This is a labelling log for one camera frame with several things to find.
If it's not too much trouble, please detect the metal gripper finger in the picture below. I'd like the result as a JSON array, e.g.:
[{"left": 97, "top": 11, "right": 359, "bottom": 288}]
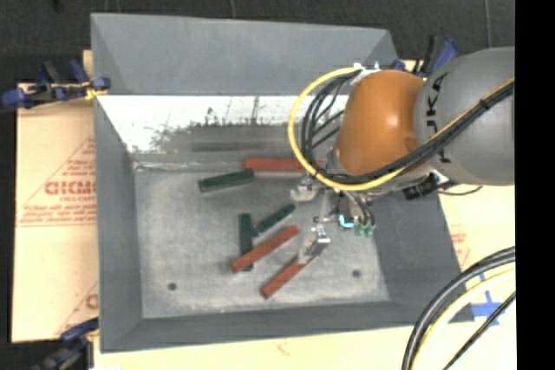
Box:
[
  {"left": 304, "top": 224, "right": 330, "bottom": 251},
  {"left": 297, "top": 236, "right": 332, "bottom": 265}
]

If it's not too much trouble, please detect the dark green flat block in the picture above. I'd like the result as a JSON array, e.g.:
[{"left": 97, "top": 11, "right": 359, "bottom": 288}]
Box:
[
  {"left": 198, "top": 168, "right": 257, "bottom": 194},
  {"left": 254, "top": 203, "right": 297, "bottom": 235},
  {"left": 238, "top": 212, "right": 256, "bottom": 272}
]

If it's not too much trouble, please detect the red-brown flat block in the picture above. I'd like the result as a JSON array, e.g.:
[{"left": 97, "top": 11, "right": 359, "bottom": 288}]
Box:
[
  {"left": 259, "top": 254, "right": 317, "bottom": 300},
  {"left": 243, "top": 157, "right": 324, "bottom": 179},
  {"left": 229, "top": 224, "right": 301, "bottom": 275}
]

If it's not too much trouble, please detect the grey metal bin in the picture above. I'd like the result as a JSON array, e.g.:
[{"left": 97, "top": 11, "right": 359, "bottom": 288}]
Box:
[{"left": 89, "top": 12, "right": 467, "bottom": 353}]

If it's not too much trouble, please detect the brown cardboard board, red print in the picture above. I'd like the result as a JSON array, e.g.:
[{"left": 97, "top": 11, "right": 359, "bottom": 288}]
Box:
[{"left": 10, "top": 49, "right": 101, "bottom": 344}]

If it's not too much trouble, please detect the black cylinder on white bracket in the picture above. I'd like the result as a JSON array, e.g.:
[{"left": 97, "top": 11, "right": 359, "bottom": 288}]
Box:
[{"left": 402, "top": 172, "right": 452, "bottom": 201}]

